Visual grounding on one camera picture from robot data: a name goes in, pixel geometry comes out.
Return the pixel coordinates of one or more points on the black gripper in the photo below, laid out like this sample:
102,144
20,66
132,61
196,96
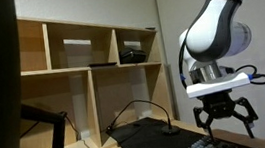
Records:
218,106

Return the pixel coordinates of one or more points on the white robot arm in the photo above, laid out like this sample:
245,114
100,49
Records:
214,24

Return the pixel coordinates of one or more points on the black gooseneck microphone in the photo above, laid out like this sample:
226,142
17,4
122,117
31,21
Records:
170,129

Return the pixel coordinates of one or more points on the black desk mat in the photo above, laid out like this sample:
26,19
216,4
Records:
147,142

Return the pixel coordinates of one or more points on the black case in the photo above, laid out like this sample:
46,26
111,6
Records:
132,55

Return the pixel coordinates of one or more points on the small black flat object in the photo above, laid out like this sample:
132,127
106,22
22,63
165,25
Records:
151,28

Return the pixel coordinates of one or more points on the wooden shelf unit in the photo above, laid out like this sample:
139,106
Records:
90,99

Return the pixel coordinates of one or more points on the flat black tray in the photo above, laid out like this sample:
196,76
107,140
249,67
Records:
102,64

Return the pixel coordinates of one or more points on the black monitor stand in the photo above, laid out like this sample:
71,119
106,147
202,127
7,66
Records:
57,139

